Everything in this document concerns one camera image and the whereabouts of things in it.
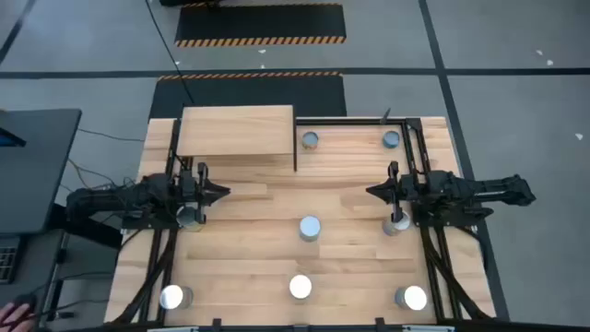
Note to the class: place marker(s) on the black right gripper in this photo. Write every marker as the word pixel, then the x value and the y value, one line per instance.
pixel 404 189

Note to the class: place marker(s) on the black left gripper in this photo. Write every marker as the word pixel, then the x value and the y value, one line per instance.
pixel 189 184

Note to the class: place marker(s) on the tall can yellow-green label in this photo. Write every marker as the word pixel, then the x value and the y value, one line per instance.
pixel 186 217

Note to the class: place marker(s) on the tall silver-lid tin can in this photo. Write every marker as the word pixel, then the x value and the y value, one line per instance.
pixel 171 297
pixel 402 224
pixel 413 298

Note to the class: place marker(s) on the short teal can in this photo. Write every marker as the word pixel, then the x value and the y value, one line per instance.
pixel 391 139

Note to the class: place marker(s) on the tall teal Cherries can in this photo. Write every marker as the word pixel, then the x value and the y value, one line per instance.
pixel 310 227

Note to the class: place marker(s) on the short yellow green can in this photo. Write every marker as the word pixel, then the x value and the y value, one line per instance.
pixel 310 140

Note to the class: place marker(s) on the tall cream Peach can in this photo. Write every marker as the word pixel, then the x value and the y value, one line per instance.
pixel 300 286

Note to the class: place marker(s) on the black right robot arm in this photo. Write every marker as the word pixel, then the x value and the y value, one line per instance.
pixel 484 189

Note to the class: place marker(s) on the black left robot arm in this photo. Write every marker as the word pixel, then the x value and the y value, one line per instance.
pixel 115 198

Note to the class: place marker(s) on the wooden shelf with black legs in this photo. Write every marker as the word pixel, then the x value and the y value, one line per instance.
pixel 235 131

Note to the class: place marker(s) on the black hazard-striped floor mat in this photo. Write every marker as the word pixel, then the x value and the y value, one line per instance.
pixel 258 92
pixel 260 23

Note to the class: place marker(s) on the black desk leg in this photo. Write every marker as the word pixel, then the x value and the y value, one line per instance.
pixel 87 229

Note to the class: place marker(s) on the dark grey desk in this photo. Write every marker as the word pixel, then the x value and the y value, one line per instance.
pixel 41 175

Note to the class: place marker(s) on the grey keyboard tray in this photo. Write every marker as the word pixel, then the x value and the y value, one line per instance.
pixel 34 258

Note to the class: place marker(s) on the dark screen with blue glow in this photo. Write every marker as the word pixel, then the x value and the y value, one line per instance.
pixel 9 138

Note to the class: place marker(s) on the black keyboard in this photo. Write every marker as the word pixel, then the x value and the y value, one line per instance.
pixel 7 260

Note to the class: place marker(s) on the black computer mouse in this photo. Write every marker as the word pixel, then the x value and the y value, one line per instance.
pixel 24 300

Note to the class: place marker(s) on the person's hand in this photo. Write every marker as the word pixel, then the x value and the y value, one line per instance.
pixel 14 319

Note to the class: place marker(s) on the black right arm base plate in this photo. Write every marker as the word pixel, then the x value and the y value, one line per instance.
pixel 428 222

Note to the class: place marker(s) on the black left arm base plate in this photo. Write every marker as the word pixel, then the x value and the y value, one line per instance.
pixel 147 225

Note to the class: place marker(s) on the black aluminium table frame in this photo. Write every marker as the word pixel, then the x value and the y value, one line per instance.
pixel 350 122

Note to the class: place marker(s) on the black rail bracket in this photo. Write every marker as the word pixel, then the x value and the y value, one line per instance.
pixel 216 324
pixel 379 323

